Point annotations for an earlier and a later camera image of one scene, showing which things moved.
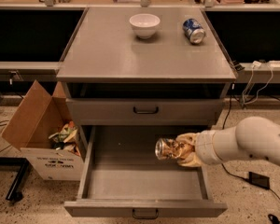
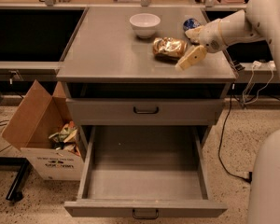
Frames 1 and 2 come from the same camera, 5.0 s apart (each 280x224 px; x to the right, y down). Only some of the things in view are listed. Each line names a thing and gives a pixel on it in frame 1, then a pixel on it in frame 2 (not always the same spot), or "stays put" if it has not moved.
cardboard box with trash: (48, 135) stays put
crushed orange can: (167, 148) to (169, 49)
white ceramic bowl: (145, 24) stays put
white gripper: (205, 147) to (210, 35)
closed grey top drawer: (145, 111) stays put
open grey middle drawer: (119, 175) stays put
